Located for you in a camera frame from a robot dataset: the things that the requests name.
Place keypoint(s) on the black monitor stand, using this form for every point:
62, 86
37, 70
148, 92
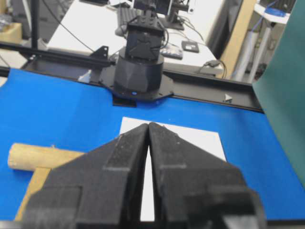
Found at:
171, 21

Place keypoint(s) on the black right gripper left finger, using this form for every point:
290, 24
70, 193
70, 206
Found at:
102, 189

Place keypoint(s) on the green backdrop sheet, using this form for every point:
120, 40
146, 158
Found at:
281, 90

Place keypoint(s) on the black keyboard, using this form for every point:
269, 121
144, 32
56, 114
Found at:
125, 15

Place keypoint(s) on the black small box device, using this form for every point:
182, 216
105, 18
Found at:
190, 46

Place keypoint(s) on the black frame rail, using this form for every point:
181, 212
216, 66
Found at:
174, 84

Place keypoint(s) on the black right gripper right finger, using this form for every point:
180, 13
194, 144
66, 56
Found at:
197, 190

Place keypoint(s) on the white desk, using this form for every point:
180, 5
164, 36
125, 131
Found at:
86, 27

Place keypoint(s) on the white foam board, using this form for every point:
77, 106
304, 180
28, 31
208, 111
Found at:
206, 140

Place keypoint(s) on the wooden mallet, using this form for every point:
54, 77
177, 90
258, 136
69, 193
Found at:
40, 160

